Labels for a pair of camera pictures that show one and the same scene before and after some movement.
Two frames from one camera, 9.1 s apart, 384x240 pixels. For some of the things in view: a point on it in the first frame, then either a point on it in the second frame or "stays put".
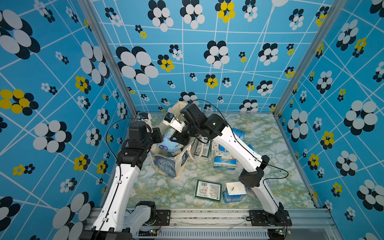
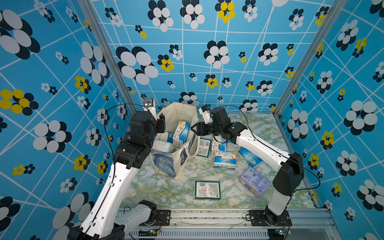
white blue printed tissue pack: [216, 146] stays put
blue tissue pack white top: [234, 192] → [166, 136]
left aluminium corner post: [96, 25] stays put
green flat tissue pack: [208, 190] stays put
